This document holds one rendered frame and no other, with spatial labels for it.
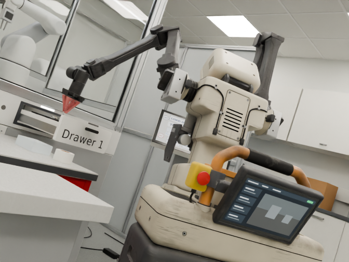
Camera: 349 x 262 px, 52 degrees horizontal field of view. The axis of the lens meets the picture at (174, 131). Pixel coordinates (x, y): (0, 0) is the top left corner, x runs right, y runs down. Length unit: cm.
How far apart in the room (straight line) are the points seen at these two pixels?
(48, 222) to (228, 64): 90
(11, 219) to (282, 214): 66
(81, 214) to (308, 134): 399
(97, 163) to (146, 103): 179
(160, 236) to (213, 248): 15
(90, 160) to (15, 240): 139
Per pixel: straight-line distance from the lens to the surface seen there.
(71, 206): 79
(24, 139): 149
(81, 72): 167
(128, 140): 391
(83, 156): 212
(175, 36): 176
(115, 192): 389
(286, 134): 471
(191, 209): 95
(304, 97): 478
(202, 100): 130
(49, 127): 164
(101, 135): 171
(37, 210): 75
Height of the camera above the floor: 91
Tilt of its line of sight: 4 degrees up
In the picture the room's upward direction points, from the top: 19 degrees clockwise
